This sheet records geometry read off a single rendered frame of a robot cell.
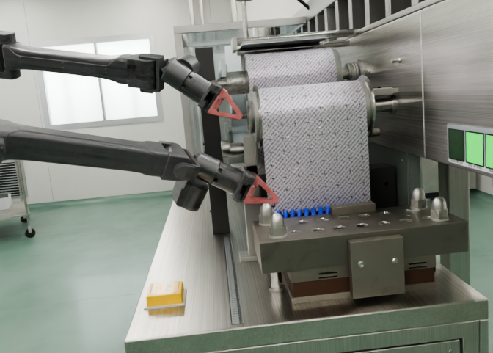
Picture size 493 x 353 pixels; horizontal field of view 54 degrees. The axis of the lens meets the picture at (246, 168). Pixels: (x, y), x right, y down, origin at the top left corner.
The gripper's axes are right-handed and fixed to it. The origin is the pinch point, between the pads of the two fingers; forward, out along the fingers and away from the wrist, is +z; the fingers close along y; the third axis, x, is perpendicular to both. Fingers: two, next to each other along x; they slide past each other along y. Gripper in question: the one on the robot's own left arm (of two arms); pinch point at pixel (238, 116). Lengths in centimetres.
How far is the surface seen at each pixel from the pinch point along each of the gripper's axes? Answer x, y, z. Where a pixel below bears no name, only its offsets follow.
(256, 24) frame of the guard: 37, -93, -13
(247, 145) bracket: -4.7, 0.7, 5.5
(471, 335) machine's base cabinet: -10, 31, 57
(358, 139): 10.1, 7.2, 25.2
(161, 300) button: -39.4, 20.7, 6.6
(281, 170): -5.0, 7.6, 14.4
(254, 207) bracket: -16.3, -0.7, 15.1
